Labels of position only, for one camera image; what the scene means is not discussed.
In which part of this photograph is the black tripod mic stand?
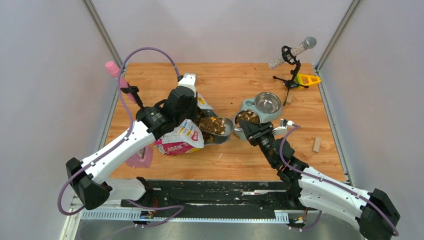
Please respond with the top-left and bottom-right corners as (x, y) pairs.
(268, 45), (309, 97)

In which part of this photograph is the yellow plastic triangle toy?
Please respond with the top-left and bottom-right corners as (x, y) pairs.
(295, 73), (321, 88)

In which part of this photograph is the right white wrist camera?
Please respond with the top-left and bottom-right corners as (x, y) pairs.
(272, 118), (295, 136)

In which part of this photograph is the steel bowl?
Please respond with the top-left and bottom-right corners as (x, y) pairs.
(234, 110), (261, 128)
(253, 92), (282, 114)

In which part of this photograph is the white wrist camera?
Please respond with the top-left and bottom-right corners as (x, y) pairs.
(272, 118), (295, 136)
(178, 73), (197, 93)

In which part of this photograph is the metal scoop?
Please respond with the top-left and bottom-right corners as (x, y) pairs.
(197, 116), (243, 137)

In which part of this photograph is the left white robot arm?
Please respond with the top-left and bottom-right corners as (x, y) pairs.
(66, 86), (197, 210)

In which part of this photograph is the front steel bowl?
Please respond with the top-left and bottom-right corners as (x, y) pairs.
(234, 110), (261, 128)

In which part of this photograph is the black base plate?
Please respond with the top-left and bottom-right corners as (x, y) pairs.
(135, 179), (318, 220)

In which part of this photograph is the grey double pet feeder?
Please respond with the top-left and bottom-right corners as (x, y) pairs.
(232, 97), (283, 141)

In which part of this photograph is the small wooden block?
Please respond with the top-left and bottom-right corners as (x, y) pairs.
(312, 137), (322, 153)

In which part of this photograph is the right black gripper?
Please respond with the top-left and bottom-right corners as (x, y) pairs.
(239, 120), (277, 169)

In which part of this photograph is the rear steel bowl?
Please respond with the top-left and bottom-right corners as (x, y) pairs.
(253, 92), (282, 114)

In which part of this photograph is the pet food bag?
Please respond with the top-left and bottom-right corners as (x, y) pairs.
(153, 94), (231, 155)

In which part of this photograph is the glitter silver microphone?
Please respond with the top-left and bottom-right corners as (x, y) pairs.
(268, 36), (317, 69)

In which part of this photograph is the pink block holder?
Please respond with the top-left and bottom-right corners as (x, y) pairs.
(125, 146), (153, 168)

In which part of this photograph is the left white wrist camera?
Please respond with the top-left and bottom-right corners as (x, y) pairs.
(178, 73), (197, 93)

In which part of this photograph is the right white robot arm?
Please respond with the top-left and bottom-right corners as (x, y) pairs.
(239, 119), (401, 240)

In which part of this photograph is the wooden wedge block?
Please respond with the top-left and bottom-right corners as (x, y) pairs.
(284, 93), (293, 106)

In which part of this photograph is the pink microphone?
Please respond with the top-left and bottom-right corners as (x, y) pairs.
(104, 61), (136, 103)

